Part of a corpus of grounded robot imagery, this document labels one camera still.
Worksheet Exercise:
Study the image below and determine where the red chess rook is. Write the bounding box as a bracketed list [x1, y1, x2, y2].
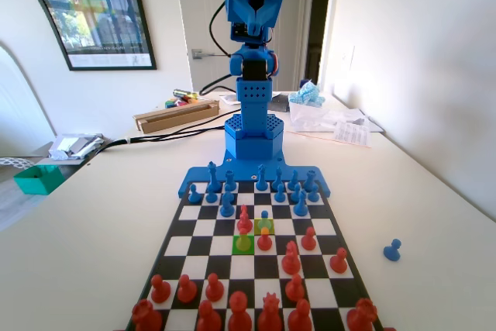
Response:
[131, 298, 163, 331]
[346, 298, 379, 330]

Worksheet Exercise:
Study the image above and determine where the black white chess board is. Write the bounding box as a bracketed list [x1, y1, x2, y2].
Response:
[126, 179, 384, 331]

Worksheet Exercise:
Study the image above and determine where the pile of silver papers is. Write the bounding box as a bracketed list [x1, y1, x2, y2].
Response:
[48, 133, 105, 161]

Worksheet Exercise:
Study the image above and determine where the red chess knight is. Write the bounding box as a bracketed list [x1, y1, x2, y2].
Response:
[281, 240, 302, 274]
[197, 299, 222, 331]

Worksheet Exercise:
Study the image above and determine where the green plastic bin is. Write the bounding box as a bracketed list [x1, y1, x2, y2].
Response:
[13, 164, 65, 195]

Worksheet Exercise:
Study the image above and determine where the white dotted cushion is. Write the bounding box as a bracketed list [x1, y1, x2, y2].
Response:
[0, 156, 34, 171]

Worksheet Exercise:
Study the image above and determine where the dark grey flat box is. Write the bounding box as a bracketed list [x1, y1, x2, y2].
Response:
[268, 93, 291, 113]

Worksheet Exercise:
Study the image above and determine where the blue chess king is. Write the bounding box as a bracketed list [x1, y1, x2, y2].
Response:
[207, 160, 219, 194]

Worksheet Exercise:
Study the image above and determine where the bag of blue white pieces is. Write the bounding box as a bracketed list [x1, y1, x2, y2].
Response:
[288, 79, 326, 109]

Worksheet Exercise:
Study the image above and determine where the dark low side table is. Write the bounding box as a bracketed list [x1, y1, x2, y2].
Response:
[34, 137, 113, 183]

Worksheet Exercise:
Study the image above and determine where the silver door handle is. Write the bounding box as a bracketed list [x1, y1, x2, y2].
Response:
[191, 48, 233, 60]

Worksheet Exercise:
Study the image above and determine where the printed paper sheet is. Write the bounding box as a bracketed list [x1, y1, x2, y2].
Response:
[332, 120, 372, 149]

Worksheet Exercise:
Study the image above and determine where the white door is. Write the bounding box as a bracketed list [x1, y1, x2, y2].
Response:
[174, 0, 313, 94]

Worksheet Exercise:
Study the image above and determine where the blue chess queen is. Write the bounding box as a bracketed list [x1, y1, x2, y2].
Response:
[255, 164, 269, 192]

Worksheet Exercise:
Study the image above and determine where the white arched panel dark rim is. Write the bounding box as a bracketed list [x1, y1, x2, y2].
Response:
[0, 0, 73, 146]

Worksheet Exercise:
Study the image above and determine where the long cardboard box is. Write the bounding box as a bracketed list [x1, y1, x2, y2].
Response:
[133, 98, 221, 134]

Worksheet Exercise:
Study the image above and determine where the black framed poster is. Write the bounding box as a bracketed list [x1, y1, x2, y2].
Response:
[41, 0, 158, 71]

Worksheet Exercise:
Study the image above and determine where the colourful marker set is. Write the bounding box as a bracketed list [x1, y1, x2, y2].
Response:
[164, 98, 195, 110]

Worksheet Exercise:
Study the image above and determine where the red chess bishop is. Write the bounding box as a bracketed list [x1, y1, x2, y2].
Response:
[236, 205, 253, 233]
[227, 291, 253, 331]

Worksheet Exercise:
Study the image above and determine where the clear plastic bag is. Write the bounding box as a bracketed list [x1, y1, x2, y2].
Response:
[290, 102, 369, 133]

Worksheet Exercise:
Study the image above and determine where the black cable bundle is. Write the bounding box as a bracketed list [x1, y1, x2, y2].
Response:
[101, 112, 230, 152]

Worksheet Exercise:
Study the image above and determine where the red chess queen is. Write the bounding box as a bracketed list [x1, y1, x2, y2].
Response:
[257, 291, 283, 331]

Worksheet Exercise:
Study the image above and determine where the red chess king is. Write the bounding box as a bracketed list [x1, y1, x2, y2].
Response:
[287, 298, 313, 331]

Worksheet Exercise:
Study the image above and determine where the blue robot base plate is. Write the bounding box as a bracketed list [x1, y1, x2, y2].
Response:
[177, 150, 332, 198]

